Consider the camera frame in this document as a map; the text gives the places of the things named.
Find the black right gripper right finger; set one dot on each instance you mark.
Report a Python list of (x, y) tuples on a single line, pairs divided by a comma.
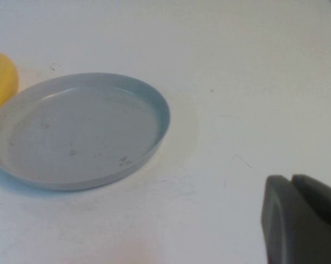
[(322, 198)]

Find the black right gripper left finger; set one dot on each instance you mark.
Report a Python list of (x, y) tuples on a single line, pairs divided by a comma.
[(289, 228)]

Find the yellow banana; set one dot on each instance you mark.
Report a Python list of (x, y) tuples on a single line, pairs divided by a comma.
[(2, 82)]

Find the blue-grey round plate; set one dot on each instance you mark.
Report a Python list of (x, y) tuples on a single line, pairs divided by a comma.
[(80, 132)]

